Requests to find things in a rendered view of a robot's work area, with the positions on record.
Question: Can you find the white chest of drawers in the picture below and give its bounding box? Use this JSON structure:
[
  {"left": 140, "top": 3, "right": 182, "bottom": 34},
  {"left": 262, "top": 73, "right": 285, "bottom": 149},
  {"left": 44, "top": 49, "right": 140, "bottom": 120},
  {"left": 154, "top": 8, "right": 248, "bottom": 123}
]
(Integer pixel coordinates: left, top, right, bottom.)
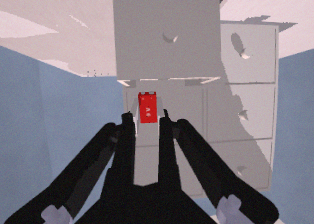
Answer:
[{"left": 122, "top": 24, "right": 279, "bottom": 192}]

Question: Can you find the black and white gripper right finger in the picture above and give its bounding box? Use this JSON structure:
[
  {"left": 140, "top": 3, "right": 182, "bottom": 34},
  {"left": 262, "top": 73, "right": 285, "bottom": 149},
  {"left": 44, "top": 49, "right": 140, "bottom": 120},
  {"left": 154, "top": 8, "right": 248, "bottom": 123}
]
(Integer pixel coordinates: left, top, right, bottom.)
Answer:
[{"left": 156, "top": 97, "right": 279, "bottom": 224}]

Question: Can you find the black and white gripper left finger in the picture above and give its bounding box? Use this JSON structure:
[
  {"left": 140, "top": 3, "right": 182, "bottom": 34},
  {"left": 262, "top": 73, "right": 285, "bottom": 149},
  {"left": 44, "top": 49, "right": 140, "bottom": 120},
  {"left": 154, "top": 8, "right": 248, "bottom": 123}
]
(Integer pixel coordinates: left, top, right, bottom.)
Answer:
[{"left": 4, "top": 98, "right": 140, "bottom": 224}]

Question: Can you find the small red block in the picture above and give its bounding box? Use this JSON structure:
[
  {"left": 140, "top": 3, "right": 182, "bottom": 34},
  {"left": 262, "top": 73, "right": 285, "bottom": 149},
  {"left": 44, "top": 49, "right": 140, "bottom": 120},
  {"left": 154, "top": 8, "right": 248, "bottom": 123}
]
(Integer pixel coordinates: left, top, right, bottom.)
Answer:
[{"left": 138, "top": 91, "right": 157, "bottom": 123}]

